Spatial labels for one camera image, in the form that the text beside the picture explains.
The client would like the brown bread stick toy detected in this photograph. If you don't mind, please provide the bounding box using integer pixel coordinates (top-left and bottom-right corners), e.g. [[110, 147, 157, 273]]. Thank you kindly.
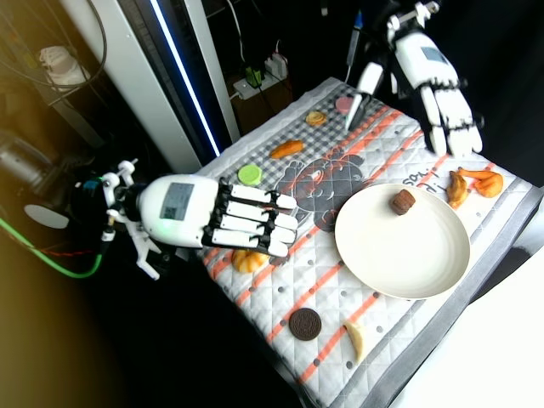
[[269, 139, 306, 161]]

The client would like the green cable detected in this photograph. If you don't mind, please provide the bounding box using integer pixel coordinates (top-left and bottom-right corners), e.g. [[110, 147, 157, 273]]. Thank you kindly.
[[0, 216, 104, 281]]

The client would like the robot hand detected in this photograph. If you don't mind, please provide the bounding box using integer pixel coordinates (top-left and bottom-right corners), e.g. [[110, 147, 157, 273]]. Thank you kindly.
[[343, 31, 486, 158], [138, 173, 301, 258]]

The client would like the brown toy meat chunk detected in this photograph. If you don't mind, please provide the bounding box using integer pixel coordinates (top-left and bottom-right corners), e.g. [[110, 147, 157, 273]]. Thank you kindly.
[[389, 189, 417, 217]]

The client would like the green sandwich cookie toy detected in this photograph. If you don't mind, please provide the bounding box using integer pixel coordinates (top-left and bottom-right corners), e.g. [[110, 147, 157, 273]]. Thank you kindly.
[[237, 164, 264, 186]]

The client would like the white plug adapter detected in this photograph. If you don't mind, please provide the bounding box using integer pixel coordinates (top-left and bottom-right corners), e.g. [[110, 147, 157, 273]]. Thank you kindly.
[[263, 52, 290, 78]]

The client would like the crumpled white cloth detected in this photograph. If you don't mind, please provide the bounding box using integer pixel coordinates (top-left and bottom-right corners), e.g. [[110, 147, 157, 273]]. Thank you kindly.
[[39, 45, 91, 87]]

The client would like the orange croissant toy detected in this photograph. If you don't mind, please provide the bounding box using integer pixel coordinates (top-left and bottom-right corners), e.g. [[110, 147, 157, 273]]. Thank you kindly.
[[231, 249, 271, 274]]

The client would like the white pillar with blue light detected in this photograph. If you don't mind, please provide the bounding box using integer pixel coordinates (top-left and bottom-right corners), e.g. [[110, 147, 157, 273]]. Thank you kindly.
[[59, 0, 241, 174]]

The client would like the brown chocolate sandwich cookie toy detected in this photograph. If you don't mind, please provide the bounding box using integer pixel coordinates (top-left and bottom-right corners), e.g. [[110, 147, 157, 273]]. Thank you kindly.
[[288, 308, 323, 341]]

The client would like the white round plate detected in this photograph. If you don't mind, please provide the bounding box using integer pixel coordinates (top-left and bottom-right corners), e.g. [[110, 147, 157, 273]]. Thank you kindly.
[[334, 183, 472, 300]]

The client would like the grey bear print quilt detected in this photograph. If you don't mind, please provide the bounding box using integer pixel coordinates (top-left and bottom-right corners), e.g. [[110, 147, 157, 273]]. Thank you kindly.
[[195, 76, 540, 408]]

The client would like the cream dumpling toy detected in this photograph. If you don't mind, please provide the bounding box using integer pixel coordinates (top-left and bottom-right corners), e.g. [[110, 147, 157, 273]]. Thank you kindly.
[[343, 320, 368, 366]]

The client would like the grey tool with blue tip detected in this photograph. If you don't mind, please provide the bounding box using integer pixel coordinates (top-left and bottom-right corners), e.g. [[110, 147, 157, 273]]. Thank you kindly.
[[345, 10, 367, 68]]

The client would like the brown chicken wing toy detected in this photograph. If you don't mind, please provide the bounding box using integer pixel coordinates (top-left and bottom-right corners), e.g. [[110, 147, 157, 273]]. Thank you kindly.
[[445, 170, 469, 210]]

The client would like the white power strip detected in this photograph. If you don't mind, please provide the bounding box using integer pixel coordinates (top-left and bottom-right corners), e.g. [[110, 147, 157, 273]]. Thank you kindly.
[[231, 75, 286, 101]]

